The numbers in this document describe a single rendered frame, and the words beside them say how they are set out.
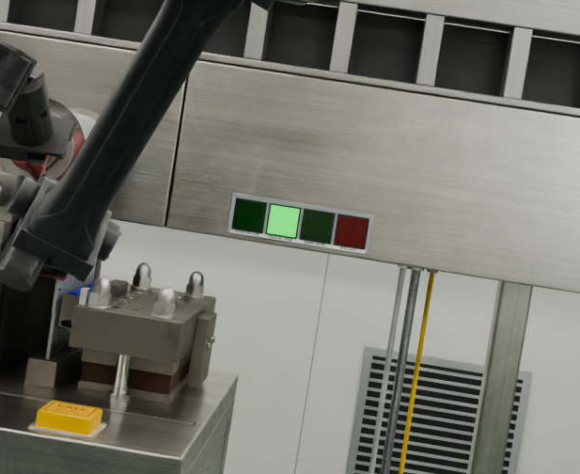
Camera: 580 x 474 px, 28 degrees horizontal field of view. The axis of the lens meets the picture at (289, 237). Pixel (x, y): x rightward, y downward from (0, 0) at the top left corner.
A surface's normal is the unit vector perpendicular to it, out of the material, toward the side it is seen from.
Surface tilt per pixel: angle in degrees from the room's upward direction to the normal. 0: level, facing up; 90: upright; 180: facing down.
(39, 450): 90
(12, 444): 90
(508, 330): 90
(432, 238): 90
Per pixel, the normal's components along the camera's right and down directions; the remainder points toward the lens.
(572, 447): -0.07, 0.04
